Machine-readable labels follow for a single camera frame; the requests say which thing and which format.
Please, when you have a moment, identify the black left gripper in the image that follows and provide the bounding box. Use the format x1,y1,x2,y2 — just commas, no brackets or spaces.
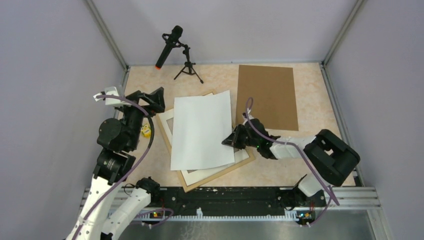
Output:
120,86,166,150

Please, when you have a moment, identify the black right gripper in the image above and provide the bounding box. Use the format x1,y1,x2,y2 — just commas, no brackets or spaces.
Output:
222,124,260,150

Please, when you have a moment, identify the sunflower photo print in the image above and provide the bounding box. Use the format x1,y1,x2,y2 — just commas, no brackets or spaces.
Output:
170,90,235,171

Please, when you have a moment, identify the brown backing board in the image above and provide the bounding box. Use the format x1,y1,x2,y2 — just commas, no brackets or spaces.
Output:
235,65,299,131

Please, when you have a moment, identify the white paper mat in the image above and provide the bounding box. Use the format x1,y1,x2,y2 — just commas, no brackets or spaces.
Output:
158,92,251,187

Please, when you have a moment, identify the light wooden picture frame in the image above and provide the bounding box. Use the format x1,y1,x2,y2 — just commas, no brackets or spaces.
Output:
154,90,257,194

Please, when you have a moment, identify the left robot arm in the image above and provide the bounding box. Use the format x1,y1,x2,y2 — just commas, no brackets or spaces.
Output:
67,87,166,240

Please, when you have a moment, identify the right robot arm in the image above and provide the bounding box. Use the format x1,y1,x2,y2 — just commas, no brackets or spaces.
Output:
221,118,361,206

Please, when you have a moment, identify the yellow toy block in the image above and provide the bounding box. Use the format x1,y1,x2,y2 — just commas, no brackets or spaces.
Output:
140,123,152,138

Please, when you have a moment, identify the black mini tripod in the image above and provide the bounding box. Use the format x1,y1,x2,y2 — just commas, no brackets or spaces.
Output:
173,42,204,84

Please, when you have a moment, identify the black microphone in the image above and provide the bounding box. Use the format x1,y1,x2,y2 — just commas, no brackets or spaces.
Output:
155,25,183,70

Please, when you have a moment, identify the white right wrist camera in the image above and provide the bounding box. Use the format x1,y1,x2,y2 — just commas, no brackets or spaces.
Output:
242,113,255,125

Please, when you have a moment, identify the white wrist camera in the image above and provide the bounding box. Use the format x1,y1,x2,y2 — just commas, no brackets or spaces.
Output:
93,85,129,107
242,113,255,125

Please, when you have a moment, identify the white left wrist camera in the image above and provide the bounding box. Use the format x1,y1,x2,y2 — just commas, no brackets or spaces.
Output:
93,85,129,107

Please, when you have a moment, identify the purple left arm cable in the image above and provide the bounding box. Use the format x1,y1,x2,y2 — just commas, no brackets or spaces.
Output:
71,94,174,240

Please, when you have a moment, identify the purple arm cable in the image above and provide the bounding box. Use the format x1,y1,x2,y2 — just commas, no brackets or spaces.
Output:
71,94,174,240
244,96,341,227

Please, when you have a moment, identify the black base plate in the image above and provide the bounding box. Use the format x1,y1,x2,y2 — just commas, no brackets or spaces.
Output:
148,187,327,217

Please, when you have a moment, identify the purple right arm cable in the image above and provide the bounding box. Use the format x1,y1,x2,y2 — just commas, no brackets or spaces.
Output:
244,96,341,227

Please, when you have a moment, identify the aluminium rail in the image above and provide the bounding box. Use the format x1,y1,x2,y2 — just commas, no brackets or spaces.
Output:
79,187,382,222

